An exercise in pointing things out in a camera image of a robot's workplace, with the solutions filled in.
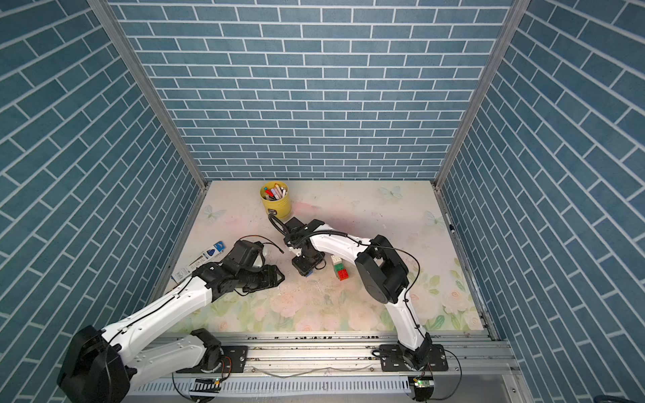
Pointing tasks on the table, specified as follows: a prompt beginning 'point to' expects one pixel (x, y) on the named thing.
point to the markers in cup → (275, 193)
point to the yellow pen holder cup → (283, 206)
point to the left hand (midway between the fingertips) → (284, 281)
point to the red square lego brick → (343, 274)
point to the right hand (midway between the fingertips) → (307, 268)
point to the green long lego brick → (338, 267)
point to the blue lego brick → (311, 272)
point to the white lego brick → (336, 260)
